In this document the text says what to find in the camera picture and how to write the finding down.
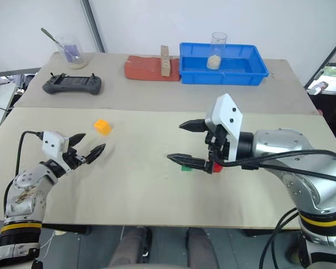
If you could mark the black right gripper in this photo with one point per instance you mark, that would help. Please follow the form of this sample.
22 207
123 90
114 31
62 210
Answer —
217 145

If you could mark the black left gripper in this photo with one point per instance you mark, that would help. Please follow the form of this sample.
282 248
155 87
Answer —
72 160

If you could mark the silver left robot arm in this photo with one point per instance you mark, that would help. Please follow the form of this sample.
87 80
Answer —
25 193

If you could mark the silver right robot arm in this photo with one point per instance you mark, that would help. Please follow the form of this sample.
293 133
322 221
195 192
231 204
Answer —
282 143

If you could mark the orange toy cube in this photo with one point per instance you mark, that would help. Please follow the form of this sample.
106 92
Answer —
102 127

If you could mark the green toy cube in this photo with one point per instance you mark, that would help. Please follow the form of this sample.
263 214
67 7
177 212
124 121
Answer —
186 168

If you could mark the red toy cube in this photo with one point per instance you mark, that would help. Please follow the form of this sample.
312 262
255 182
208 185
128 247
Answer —
218 168

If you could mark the grey handheld remote controller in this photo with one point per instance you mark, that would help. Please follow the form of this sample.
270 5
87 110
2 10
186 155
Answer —
72 84

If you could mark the round beige coaster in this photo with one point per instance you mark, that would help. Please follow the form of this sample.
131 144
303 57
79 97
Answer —
82 65

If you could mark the beige powder heap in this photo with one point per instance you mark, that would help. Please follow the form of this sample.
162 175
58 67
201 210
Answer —
214 63

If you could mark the wooden block with holes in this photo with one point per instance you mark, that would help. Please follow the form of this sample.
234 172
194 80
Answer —
165 61

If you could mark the blue plastic bin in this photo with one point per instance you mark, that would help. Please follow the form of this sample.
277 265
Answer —
240 73

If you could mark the red cloth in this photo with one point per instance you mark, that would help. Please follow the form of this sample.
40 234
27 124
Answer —
142 68

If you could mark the glass beaker with purple liquid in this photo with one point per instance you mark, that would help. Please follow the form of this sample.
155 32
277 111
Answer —
71 50

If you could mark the grey side desk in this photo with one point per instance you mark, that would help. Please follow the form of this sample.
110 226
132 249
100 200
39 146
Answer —
0 98

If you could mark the clear glass cylinder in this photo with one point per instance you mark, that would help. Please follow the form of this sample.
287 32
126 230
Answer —
219 45

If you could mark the glass beaker with spoon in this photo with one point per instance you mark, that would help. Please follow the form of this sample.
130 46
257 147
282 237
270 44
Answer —
49 34

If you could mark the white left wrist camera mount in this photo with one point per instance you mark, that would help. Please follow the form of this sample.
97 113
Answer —
53 145

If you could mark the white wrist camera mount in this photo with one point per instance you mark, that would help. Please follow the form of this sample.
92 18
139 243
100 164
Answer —
226 117
53 145

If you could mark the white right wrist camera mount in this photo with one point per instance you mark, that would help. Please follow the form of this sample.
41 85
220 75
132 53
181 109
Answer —
226 117

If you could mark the grey metal frame pole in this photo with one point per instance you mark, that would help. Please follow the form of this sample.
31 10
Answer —
95 25

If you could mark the dark slanted frame pole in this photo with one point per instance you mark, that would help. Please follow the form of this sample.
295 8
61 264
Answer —
327 56

